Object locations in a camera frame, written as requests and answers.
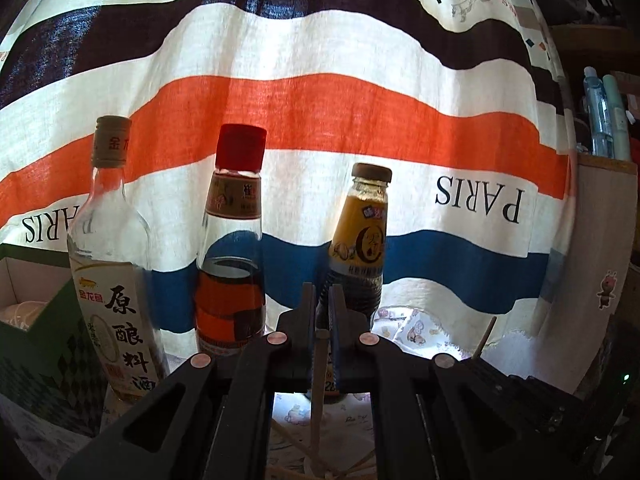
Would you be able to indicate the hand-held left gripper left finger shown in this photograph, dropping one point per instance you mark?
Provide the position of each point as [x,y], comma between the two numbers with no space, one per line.
[300,350]

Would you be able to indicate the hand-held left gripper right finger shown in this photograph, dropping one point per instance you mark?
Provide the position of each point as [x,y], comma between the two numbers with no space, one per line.
[345,350]

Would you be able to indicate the long wooden chopstick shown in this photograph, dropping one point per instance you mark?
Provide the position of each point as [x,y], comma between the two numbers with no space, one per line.
[485,338]
[355,464]
[318,410]
[292,441]

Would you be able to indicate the heart bear printed cloth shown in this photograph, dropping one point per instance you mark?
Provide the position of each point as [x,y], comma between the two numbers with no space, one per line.
[415,332]

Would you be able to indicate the red cap bottle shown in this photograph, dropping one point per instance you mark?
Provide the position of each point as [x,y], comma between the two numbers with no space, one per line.
[230,300]

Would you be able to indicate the dark sauce bottle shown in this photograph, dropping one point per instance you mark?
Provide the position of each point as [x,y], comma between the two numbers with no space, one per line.
[360,245]

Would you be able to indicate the cartoon sticker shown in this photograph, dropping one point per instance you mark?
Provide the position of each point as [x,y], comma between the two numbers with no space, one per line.
[606,290]

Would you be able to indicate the clear gold cap bottle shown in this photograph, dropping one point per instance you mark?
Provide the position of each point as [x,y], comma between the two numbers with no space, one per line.
[115,260]

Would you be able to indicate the wooden cabinet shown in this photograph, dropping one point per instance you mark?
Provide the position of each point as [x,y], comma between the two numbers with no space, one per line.
[600,210]

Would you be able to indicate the striped curtain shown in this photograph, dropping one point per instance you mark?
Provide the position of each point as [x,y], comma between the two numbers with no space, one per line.
[300,100]

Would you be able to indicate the green checkered box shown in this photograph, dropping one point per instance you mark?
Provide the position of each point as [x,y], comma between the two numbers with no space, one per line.
[45,360]

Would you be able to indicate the pale teal tube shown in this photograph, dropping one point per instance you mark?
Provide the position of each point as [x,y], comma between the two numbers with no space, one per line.
[619,120]

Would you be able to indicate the blue plastic bottle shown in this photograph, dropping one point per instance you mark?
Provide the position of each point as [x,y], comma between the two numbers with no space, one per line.
[597,110]

